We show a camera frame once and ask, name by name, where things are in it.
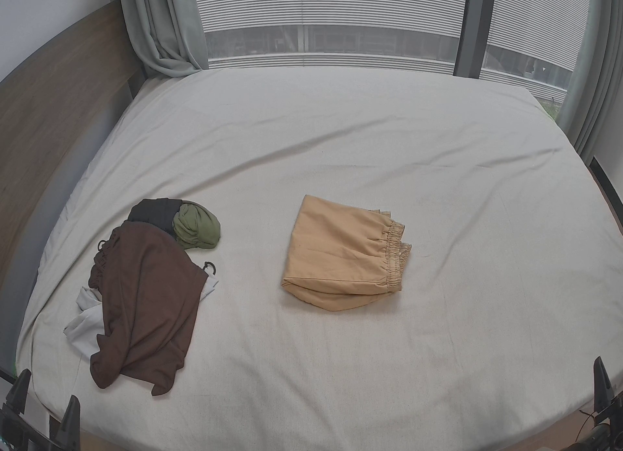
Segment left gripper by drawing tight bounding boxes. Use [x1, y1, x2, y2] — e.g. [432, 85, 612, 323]
[0, 369, 81, 451]

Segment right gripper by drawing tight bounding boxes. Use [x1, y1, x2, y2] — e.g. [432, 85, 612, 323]
[579, 356, 623, 451]

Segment tan shorts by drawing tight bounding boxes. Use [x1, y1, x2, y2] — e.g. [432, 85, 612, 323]
[281, 195, 413, 314]

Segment bed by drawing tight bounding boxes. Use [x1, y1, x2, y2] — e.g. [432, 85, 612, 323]
[0, 0, 623, 451]

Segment white garment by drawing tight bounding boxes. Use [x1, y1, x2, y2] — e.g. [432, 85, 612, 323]
[63, 273, 220, 363]

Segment brown garment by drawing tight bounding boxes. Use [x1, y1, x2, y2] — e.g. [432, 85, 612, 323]
[88, 222, 218, 398]

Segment black garment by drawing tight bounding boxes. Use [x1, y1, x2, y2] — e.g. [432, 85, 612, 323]
[128, 198, 184, 236]

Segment green garment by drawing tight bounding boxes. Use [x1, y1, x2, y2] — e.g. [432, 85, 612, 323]
[173, 201, 222, 250]

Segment grey-green curtain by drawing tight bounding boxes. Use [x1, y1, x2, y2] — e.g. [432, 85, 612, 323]
[555, 0, 623, 164]
[114, 0, 211, 77]

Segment window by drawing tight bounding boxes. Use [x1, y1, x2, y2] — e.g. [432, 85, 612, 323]
[187, 0, 600, 105]

